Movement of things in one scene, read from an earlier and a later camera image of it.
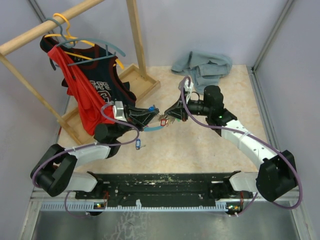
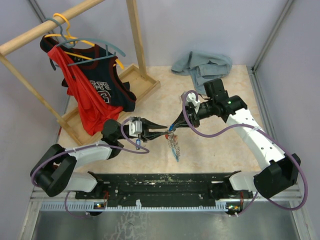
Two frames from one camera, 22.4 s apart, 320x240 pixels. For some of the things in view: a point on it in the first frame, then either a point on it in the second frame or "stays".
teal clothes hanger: x=70 y=43 stays
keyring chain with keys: x=166 y=120 to x=173 y=142
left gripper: x=133 y=115 to x=147 y=124
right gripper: x=178 y=110 to x=194 y=117
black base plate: x=160 y=189 stays
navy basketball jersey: x=98 y=65 stays
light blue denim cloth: x=206 y=69 stays
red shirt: x=93 y=110 stays
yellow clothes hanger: x=68 y=35 stays
